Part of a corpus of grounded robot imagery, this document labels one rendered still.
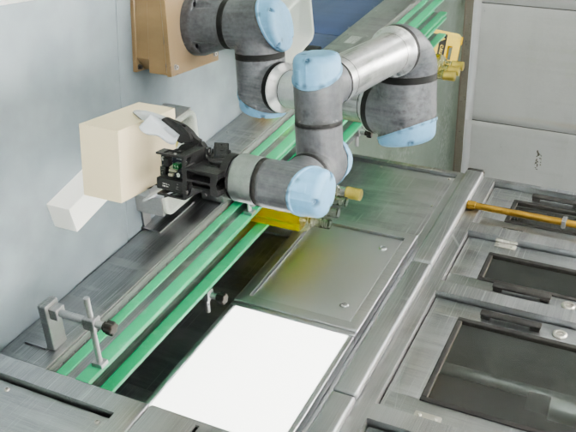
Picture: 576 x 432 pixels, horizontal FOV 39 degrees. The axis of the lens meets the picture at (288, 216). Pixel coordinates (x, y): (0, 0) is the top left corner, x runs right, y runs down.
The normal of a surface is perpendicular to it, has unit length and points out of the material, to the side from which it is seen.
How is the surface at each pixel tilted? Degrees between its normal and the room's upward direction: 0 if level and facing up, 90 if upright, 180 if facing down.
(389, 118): 104
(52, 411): 90
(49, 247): 0
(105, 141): 90
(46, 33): 0
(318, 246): 90
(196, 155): 1
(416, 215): 90
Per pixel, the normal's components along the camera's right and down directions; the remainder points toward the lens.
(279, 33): 0.90, -0.01
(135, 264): -0.04, -0.86
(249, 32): -0.39, 0.40
